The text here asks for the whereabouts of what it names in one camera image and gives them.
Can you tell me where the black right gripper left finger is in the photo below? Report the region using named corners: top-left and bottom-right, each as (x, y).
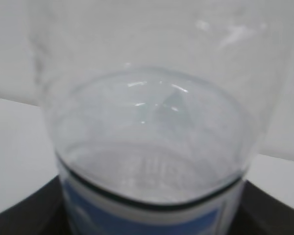
top-left (0, 176), bottom-right (71, 235)

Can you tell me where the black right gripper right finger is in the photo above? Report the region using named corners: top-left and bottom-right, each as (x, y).
top-left (228, 181), bottom-right (294, 235)

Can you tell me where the clear plastic water bottle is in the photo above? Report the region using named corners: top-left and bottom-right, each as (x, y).
top-left (27, 0), bottom-right (294, 235)

